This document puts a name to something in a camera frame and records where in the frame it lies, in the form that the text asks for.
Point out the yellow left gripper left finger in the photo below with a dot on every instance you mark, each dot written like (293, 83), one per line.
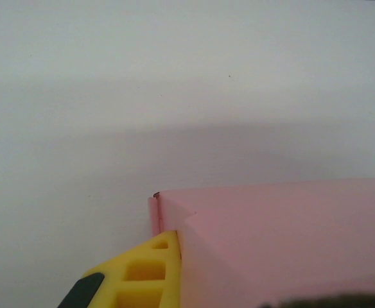
(149, 279)

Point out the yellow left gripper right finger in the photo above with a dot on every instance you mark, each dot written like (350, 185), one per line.
(335, 301)

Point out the pink cardboard box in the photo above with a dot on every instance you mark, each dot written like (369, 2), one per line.
(271, 240)

